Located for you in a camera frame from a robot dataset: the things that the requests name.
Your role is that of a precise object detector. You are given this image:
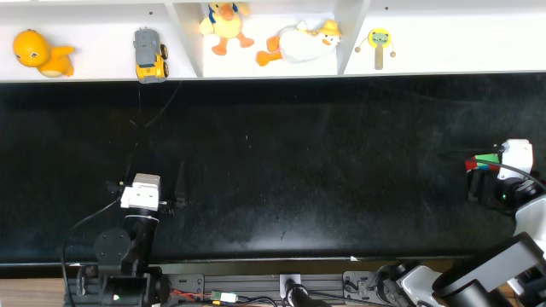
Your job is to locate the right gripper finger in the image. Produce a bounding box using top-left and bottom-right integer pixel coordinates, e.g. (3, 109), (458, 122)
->
(438, 148), (498, 162)
(466, 169), (500, 204)

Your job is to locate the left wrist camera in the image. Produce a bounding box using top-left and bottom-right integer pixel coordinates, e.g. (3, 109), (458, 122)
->
(119, 172), (162, 211)

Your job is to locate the white shelf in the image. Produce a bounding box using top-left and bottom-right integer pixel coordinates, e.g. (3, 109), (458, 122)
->
(0, 0), (546, 84)

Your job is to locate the yellow rattle drum toy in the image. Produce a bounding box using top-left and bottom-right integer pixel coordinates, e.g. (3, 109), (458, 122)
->
(354, 27), (398, 72)

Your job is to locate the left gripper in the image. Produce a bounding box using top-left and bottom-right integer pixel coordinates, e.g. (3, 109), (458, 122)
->
(106, 153), (189, 215)

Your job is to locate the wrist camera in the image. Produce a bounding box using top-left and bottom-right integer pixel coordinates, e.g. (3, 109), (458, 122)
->
(496, 138), (535, 182)
(119, 172), (162, 211)

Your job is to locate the mounting rail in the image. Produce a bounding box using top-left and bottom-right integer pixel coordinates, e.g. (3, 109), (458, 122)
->
(63, 266), (427, 307)

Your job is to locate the grey and yellow toy truck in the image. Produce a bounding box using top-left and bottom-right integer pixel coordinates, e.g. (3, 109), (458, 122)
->
(132, 27), (171, 84)

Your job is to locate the orange rubber duck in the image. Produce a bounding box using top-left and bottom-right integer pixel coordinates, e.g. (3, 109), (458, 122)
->
(12, 28), (76, 78)

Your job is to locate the white plush duck with hat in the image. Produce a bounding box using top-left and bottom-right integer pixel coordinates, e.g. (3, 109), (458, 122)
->
(255, 19), (343, 67)

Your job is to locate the many-coloured puzzle cube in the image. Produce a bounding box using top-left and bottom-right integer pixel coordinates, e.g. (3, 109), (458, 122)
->
(464, 153), (502, 173)

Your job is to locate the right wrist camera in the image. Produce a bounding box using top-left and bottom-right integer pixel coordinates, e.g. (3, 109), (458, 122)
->
(496, 138), (535, 182)

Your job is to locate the yellow plush duck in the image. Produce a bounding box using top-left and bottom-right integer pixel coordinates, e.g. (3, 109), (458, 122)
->
(199, 2), (256, 57)

